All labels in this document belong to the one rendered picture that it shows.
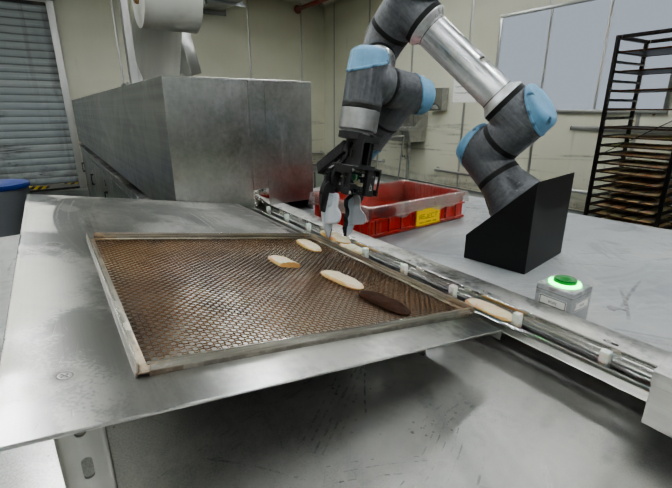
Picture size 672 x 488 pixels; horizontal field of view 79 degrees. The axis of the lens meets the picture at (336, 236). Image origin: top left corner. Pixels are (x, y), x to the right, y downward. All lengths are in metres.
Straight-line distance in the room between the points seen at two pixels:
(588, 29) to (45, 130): 7.29
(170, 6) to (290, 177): 0.94
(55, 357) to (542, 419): 0.57
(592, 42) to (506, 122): 4.50
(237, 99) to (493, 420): 1.21
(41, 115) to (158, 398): 7.32
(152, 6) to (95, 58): 5.69
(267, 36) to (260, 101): 7.14
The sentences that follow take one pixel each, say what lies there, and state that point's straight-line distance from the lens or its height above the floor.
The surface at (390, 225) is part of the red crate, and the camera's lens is 1.31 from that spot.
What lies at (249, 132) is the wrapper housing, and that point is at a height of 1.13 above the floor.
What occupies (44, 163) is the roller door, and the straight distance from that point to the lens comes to 7.68.
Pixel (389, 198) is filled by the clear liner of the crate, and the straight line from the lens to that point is 1.70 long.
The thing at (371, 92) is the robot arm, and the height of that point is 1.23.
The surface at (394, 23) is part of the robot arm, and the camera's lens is 1.19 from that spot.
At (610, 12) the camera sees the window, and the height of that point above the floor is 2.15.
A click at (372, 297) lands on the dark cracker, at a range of 0.66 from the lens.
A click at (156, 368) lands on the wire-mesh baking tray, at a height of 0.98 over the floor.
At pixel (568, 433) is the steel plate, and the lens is 0.63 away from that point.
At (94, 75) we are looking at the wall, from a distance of 7.73.
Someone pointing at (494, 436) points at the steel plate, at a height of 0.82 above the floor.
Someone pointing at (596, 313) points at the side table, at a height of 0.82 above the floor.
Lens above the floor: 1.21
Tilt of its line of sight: 17 degrees down
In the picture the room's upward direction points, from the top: straight up
